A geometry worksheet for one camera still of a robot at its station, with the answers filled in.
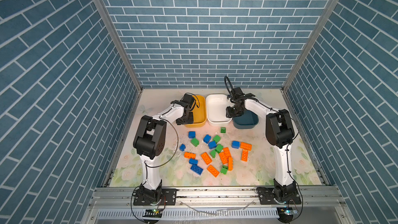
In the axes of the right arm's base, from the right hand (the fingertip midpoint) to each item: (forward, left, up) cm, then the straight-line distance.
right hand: (228, 113), depth 102 cm
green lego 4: (-27, +9, -4) cm, 28 cm away
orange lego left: (-29, +22, -2) cm, 37 cm away
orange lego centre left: (-31, +12, -2) cm, 33 cm away
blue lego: (-16, +23, -3) cm, 28 cm away
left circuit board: (-57, +35, -6) cm, 67 cm away
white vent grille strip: (-56, +16, -4) cm, 58 cm away
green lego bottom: (-36, +2, -2) cm, 36 cm away
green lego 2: (-20, +20, -4) cm, 29 cm away
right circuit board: (-52, -27, -6) cm, 59 cm away
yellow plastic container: (+2, +20, -3) cm, 20 cm away
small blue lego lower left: (-33, +19, -1) cm, 38 cm away
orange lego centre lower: (-29, +3, -4) cm, 29 cm away
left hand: (-8, +26, 0) cm, 27 cm away
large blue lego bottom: (-37, +17, -3) cm, 40 cm away
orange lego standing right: (-33, -1, -2) cm, 33 cm away
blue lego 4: (-21, -4, -2) cm, 22 cm away
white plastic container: (+10, +8, -4) cm, 14 cm away
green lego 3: (-24, +5, -3) cm, 25 cm away
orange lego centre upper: (-25, 0, -3) cm, 26 cm away
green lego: (-19, +7, -2) cm, 20 cm away
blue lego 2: (-18, +13, -2) cm, 23 cm away
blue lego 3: (-22, +9, -3) cm, 24 cm away
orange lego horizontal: (-21, -10, -2) cm, 24 cm away
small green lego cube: (-12, +3, -2) cm, 13 cm away
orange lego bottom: (-36, +8, -4) cm, 37 cm away
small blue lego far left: (-26, +26, 0) cm, 37 cm away
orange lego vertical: (-26, -9, -3) cm, 28 cm away
